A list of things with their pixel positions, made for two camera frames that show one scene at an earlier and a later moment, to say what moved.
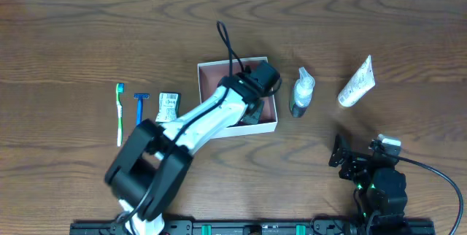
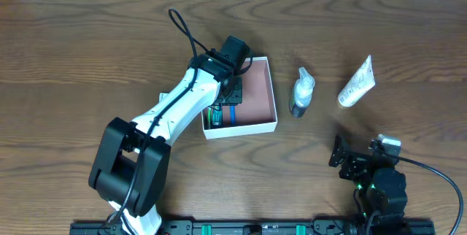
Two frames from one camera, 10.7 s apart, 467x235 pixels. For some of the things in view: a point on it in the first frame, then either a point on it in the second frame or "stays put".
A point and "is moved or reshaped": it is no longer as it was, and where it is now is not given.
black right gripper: [349, 158] stays put
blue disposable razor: [140, 98] is moved or reshaped
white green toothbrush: [120, 90] is moved or reshaped
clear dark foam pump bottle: [303, 92] stays put
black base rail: [260, 227] stays put
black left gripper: [253, 114] → [230, 94]
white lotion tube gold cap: [362, 81] stays put
